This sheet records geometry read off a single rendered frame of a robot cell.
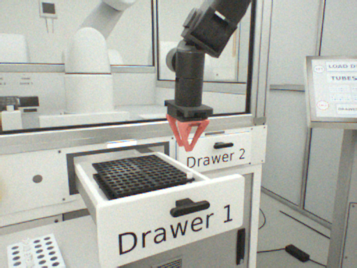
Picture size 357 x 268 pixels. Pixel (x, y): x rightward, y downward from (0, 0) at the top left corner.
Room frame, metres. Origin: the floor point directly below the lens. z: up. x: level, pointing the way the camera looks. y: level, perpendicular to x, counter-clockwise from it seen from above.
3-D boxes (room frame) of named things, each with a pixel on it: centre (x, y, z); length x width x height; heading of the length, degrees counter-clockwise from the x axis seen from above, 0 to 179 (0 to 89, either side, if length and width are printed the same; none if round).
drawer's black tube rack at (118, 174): (0.65, 0.09, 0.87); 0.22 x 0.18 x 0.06; 29
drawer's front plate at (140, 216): (0.47, 0.00, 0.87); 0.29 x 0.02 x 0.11; 119
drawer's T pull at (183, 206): (0.45, -0.01, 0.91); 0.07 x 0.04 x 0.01; 119
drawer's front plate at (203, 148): (0.90, -0.12, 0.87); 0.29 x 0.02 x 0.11; 119
